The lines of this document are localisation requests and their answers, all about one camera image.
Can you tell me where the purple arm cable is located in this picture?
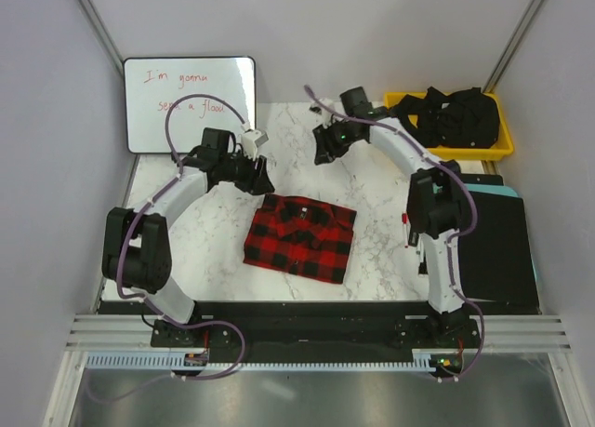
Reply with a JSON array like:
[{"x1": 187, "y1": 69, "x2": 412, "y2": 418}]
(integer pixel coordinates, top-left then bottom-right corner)
[
  {"x1": 303, "y1": 84, "x2": 487, "y2": 382},
  {"x1": 86, "y1": 93, "x2": 254, "y2": 404}
]

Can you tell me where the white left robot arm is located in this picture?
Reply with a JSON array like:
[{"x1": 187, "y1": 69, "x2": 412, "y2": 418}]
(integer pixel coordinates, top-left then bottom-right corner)
[{"x1": 101, "y1": 127, "x2": 274, "y2": 346}]

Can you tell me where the red marker pen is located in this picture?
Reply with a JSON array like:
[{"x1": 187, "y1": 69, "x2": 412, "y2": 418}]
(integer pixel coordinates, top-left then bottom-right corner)
[{"x1": 402, "y1": 212, "x2": 410, "y2": 248}]

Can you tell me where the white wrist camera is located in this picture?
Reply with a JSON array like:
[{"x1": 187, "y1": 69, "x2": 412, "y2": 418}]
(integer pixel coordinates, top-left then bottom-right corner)
[
  {"x1": 309, "y1": 99, "x2": 335, "y2": 127},
  {"x1": 240, "y1": 129, "x2": 269, "y2": 160}
]

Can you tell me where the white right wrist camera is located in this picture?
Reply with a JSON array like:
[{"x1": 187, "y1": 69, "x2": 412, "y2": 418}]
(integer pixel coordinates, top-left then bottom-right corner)
[{"x1": 309, "y1": 99, "x2": 335, "y2": 127}]

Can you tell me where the white dry erase board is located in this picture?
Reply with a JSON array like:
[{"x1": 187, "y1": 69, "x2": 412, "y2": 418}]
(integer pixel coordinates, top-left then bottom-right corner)
[{"x1": 124, "y1": 56, "x2": 256, "y2": 154}]

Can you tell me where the black folder stack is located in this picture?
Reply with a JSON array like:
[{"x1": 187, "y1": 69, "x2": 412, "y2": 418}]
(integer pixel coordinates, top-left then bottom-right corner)
[{"x1": 458, "y1": 174, "x2": 539, "y2": 314}]

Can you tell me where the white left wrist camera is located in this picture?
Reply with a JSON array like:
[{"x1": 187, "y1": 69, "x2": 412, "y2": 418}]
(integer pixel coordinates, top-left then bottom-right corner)
[{"x1": 240, "y1": 129, "x2": 269, "y2": 160}]

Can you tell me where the white slotted cable duct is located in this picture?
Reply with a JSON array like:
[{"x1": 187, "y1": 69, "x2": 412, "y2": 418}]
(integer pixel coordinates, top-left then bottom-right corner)
[{"x1": 86, "y1": 350, "x2": 298, "y2": 371}]

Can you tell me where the black shirt in bin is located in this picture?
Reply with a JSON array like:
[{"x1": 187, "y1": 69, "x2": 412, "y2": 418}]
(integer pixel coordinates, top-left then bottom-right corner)
[{"x1": 389, "y1": 87, "x2": 500, "y2": 149}]

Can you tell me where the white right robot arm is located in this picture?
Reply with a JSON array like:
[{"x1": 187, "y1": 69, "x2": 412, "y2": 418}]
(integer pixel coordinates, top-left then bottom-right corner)
[{"x1": 304, "y1": 85, "x2": 478, "y2": 347}]

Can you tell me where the red black plaid shirt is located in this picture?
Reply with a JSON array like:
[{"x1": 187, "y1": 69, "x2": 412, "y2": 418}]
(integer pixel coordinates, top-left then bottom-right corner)
[{"x1": 244, "y1": 193, "x2": 357, "y2": 285}]

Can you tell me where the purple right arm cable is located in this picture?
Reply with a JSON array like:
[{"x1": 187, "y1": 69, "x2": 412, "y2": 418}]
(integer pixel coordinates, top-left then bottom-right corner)
[{"x1": 303, "y1": 84, "x2": 487, "y2": 382}]

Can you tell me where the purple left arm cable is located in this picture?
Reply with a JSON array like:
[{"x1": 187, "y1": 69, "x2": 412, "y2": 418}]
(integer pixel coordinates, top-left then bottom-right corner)
[{"x1": 86, "y1": 93, "x2": 254, "y2": 404}]

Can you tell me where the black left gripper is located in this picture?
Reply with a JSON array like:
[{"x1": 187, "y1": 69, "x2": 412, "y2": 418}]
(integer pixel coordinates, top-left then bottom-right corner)
[{"x1": 219, "y1": 148, "x2": 275, "y2": 197}]

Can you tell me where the teal notebook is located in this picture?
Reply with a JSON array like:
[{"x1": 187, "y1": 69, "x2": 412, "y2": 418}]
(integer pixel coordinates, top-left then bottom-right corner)
[{"x1": 466, "y1": 183, "x2": 520, "y2": 198}]

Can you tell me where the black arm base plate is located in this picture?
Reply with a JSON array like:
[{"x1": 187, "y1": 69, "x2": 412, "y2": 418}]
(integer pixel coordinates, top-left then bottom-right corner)
[{"x1": 151, "y1": 301, "x2": 480, "y2": 365}]

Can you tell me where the yellow plastic bin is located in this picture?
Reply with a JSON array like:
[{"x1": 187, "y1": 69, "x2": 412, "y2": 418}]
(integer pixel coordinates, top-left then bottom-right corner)
[{"x1": 383, "y1": 91, "x2": 514, "y2": 161}]

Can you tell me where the aluminium frame rail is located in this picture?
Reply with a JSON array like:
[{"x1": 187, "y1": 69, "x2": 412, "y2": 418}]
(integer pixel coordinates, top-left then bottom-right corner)
[{"x1": 66, "y1": 314, "x2": 571, "y2": 354}]

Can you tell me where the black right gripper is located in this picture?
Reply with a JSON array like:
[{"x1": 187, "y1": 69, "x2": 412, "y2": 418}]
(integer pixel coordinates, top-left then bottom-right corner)
[{"x1": 313, "y1": 117, "x2": 362, "y2": 166}]

